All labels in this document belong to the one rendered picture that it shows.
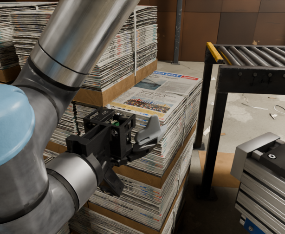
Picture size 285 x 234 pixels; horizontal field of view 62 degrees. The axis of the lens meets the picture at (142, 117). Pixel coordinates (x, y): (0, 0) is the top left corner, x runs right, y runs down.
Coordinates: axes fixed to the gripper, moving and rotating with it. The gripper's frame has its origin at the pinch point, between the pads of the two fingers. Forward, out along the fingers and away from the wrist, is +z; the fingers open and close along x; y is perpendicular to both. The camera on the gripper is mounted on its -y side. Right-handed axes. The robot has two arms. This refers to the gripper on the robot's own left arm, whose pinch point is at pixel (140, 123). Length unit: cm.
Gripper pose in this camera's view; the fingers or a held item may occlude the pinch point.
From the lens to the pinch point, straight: 51.4
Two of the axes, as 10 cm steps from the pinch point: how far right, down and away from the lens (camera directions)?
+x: -8.9, -2.1, 4.0
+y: 0.0, -8.8, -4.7
